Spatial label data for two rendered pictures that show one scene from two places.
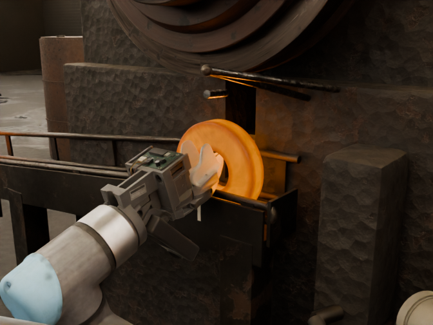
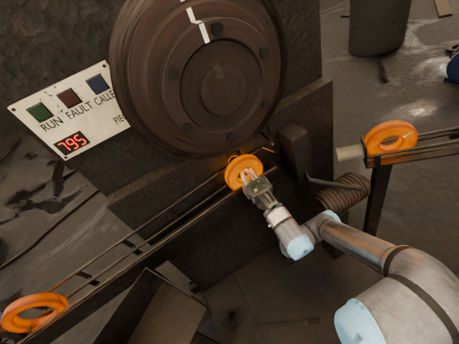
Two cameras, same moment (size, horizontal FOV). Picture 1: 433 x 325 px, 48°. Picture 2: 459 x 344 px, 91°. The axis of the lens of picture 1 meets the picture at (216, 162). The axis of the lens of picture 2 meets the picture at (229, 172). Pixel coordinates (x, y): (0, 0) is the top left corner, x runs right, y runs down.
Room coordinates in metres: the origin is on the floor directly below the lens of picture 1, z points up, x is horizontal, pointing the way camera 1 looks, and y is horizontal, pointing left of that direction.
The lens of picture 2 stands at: (0.34, 0.49, 1.32)
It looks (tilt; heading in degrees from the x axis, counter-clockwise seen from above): 41 degrees down; 313
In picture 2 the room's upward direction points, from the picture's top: 24 degrees counter-clockwise
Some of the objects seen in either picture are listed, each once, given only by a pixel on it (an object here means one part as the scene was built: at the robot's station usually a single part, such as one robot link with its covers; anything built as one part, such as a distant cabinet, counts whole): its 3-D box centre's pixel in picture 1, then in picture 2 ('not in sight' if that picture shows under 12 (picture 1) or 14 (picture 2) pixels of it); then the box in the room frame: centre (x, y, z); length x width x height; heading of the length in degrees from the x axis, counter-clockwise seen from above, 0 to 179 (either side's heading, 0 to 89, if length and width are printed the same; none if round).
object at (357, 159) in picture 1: (360, 240); (295, 153); (0.58, -0.19, 0.68); 0.11 x 0.08 x 0.24; 141
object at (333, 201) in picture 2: not in sight; (340, 220); (0.41, -0.17, 0.27); 0.22 x 0.13 x 0.53; 51
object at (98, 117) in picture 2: not in sight; (84, 113); (1.02, 0.20, 1.15); 0.26 x 0.02 x 0.18; 51
